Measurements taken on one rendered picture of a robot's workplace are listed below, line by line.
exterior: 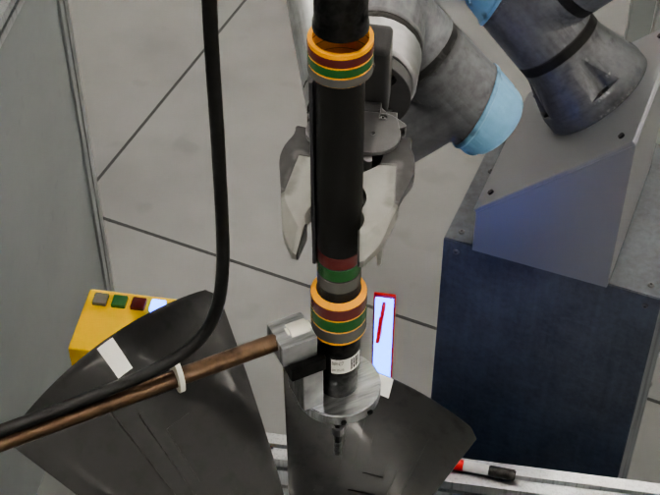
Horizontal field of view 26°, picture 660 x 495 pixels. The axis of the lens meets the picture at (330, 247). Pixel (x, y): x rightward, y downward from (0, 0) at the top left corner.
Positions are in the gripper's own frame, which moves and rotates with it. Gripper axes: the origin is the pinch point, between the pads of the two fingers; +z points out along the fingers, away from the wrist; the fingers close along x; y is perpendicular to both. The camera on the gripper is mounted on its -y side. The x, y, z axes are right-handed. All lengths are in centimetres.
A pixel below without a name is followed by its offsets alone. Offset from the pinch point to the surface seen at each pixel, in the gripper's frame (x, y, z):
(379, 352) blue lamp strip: 0, 56, -37
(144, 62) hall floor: 85, 166, -218
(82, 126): 70, 111, -131
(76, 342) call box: 36, 59, -35
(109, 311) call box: 34, 59, -40
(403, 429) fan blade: -4, 49, -21
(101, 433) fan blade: 20.1, 27.7, -0.6
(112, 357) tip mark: 20.1, 23.8, -5.9
